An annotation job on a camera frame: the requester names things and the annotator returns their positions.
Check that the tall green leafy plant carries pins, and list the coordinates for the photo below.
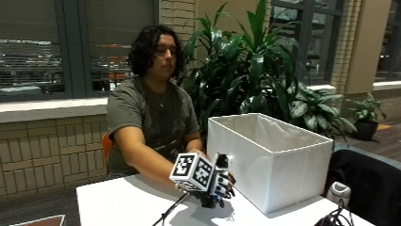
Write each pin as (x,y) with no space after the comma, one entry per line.
(247,62)

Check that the small potted green plant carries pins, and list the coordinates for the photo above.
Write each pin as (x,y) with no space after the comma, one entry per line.
(368,108)

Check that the brown board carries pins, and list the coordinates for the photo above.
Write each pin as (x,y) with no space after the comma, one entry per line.
(42,221)

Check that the black jacket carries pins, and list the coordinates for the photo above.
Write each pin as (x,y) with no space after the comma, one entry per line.
(372,185)

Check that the window with blinds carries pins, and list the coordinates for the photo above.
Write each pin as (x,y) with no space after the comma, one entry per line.
(31,47)
(115,44)

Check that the white marker cube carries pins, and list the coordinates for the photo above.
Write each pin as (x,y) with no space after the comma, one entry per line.
(194,172)

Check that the dark framed glass window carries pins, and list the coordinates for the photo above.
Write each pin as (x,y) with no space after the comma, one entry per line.
(310,40)
(391,40)

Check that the the person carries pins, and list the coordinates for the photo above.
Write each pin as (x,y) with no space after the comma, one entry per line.
(155,122)

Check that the orange chair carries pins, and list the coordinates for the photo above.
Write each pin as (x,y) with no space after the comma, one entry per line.
(107,147)

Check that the white and grey device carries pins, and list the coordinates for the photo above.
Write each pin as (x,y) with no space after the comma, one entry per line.
(339,193)

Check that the black plant pot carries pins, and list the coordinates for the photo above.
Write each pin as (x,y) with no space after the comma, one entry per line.
(366,130)

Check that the broad-leaf variegated plant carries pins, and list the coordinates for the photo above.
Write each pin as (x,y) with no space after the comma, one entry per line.
(318,109)

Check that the white fabric storage box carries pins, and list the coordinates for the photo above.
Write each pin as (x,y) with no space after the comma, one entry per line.
(267,169)

